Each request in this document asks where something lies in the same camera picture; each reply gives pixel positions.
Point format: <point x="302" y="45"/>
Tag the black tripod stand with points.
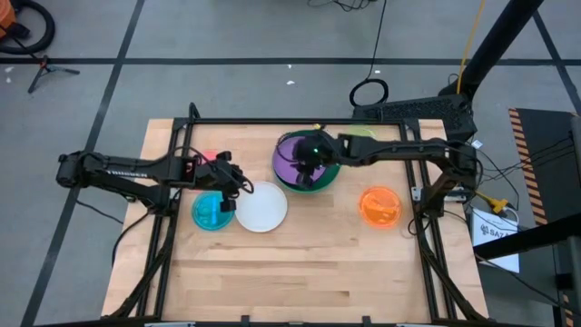
<point x="45" y="69"/>

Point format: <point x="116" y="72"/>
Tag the black metal beam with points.
<point x="522" y="238"/>

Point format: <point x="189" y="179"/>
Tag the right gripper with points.
<point x="320" y="152"/>

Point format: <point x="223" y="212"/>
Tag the yellow power plug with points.
<point x="497" y="204"/>

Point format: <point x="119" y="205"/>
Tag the silver metal mounting bracket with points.
<point x="174" y="191"/>
<point x="417" y="194"/>

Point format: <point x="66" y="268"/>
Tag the white plastic plate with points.
<point x="263" y="209"/>

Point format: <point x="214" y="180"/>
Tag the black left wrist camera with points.
<point x="228" y="205"/>

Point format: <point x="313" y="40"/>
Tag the blue translucent plastic plate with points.
<point x="206" y="213"/>

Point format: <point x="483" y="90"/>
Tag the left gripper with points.
<point x="211" y="172"/>

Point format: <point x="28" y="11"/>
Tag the white printed paper sign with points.
<point x="497" y="240"/>

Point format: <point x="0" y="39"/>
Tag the red translucent plastic plate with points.
<point x="209" y="155"/>

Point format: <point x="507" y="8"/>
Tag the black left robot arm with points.
<point x="113" y="171"/>

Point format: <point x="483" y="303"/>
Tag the orange translucent plastic plate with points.
<point x="380" y="208"/>

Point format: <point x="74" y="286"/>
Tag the black aluminium rig frame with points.
<point x="295" y="121"/>

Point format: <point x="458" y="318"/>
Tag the orange vacuum cleaner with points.
<point x="6" y="16"/>

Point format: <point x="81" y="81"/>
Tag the black hazard-striped floor mat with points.
<point x="549" y="150"/>

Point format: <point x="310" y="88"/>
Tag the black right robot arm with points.
<point x="408" y="152"/>

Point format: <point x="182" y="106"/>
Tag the black perforated computer case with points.
<point x="413" y="111"/>

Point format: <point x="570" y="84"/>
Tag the purple plastic plate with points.
<point x="283" y="159"/>

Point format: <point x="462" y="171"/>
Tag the lime green translucent plate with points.
<point x="361" y="131"/>

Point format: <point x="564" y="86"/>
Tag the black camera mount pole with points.
<point x="495" y="45"/>

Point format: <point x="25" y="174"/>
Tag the large dark green plate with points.
<point x="335" y="175"/>

